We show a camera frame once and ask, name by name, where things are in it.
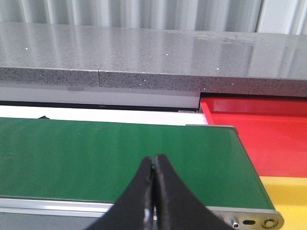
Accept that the green conveyor belt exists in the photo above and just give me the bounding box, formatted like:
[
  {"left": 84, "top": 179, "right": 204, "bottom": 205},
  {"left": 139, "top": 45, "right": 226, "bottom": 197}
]
[{"left": 0, "top": 118, "right": 273, "bottom": 209}]

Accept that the yellow plastic tray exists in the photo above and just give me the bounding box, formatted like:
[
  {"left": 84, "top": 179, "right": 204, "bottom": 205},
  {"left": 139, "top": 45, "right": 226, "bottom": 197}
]
[{"left": 260, "top": 176, "right": 307, "bottom": 230}]

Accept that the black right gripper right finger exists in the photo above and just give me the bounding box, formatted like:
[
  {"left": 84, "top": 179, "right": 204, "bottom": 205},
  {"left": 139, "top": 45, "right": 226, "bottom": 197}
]
[{"left": 154, "top": 154, "right": 231, "bottom": 230}]

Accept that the red plastic tray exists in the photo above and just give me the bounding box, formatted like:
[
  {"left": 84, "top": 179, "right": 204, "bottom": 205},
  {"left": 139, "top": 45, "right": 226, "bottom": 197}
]
[{"left": 200, "top": 97, "right": 307, "bottom": 177}]

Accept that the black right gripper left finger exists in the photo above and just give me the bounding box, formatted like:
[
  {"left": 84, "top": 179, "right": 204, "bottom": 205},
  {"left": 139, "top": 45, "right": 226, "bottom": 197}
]
[{"left": 88, "top": 157, "right": 154, "bottom": 230}]

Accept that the grey granite counter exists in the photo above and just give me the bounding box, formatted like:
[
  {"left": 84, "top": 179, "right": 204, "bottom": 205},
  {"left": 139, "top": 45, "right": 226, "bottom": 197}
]
[{"left": 0, "top": 23, "right": 307, "bottom": 97}]

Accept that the white pleated curtain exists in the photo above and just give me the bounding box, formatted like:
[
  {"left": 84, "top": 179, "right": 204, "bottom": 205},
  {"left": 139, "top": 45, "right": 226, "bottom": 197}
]
[{"left": 0, "top": 0, "right": 307, "bottom": 35}]

